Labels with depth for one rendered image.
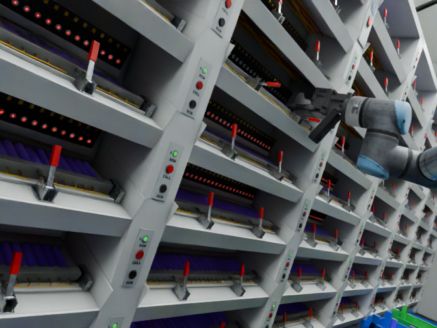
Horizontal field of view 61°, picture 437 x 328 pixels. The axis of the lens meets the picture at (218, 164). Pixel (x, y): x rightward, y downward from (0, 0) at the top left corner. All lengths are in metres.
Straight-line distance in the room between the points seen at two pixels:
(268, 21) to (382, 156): 0.47
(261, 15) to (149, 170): 0.48
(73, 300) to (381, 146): 0.84
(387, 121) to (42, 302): 0.93
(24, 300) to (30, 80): 0.38
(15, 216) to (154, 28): 0.40
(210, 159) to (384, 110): 0.52
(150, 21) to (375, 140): 0.68
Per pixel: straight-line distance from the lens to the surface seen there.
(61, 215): 0.68
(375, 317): 1.37
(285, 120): 1.12
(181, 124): 0.78
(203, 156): 0.86
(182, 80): 0.77
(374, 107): 1.14
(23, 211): 0.65
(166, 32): 0.75
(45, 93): 0.63
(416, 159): 1.14
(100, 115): 0.67
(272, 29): 1.02
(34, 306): 0.75
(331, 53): 1.48
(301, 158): 1.36
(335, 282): 2.00
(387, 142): 1.11
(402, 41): 2.24
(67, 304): 0.79
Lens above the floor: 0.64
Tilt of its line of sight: 3 degrees up
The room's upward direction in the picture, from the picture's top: 19 degrees clockwise
